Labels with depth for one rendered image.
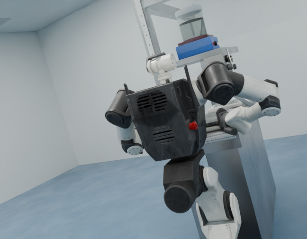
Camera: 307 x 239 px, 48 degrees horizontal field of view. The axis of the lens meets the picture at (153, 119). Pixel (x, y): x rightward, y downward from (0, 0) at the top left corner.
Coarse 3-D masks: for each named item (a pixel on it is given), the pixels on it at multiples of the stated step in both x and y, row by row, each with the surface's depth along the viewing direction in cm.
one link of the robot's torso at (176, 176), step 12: (192, 156) 142; (168, 168) 139; (180, 168) 136; (192, 168) 133; (168, 180) 135; (180, 180) 133; (192, 180) 131; (168, 192) 130; (180, 192) 128; (192, 192) 130; (168, 204) 131; (180, 204) 129
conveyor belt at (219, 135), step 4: (248, 100) 288; (208, 132) 198; (212, 132) 195; (216, 132) 192; (220, 132) 190; (224, 132) 188; (208, 136) 192; (212, 136) 191; (216, 136) 190; (220, 136) 189; (224, 136) 188; (228, 136) 187; (232, 136) 186; (208, 140) 192; (212, 140) 191; (216, 140) 190; (220, 140) 190
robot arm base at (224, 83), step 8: (208, 64) 136; (224, 64) 136; (200, 80) 138; (224, 80) 127; (208, 88) 135; (216, 88) 127; (224, 88) 127; (232, 88) 128; (208, 96) 130; (216, 96) 130; (224, 96) 130; (232, 96) 131; (224, 104) 134
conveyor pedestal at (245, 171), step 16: (256, 128) 286; (256, 144) 267; (208, 160) 207; (224, 160) 204; (240, 160) 200; (256, 160) 250; (224, 176) 206; (240, 176) 202; (256, 176) 235; (272, 176) 313; (240, 192) 204; (256, 192) 222; (272, 192) 290; (240, 208) 206; (256, 208) 211; (272, 208) 271; (256, 224) 204; (272, 224) 253
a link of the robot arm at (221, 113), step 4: (220, 108) 187; (216, 112) 187; (220, 112) 185; (224, 112) 182; (228, 112) 178; (220, 116) 183; (224, 116) 176; (220, 120) 179; (220, 124) 186; (220, 128) 188
